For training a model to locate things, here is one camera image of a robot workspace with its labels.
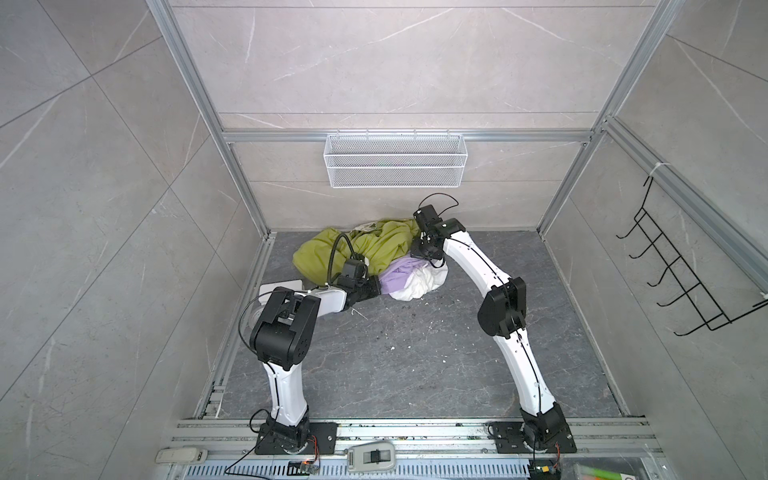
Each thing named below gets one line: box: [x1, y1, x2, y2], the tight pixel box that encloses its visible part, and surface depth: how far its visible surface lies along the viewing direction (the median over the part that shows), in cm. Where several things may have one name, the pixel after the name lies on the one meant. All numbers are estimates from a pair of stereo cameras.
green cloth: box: [293, 218, 420, 285], surface depth 103 cm
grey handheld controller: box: [347, 441, 396, 473], surface depth 70 cm
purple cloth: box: [379, 255, 431, 295], surface depth 100 cm
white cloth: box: [389, 260, 449, 301], surface depth 102 cm
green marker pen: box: [576, 465, 622, 479], surface depth 71 cm
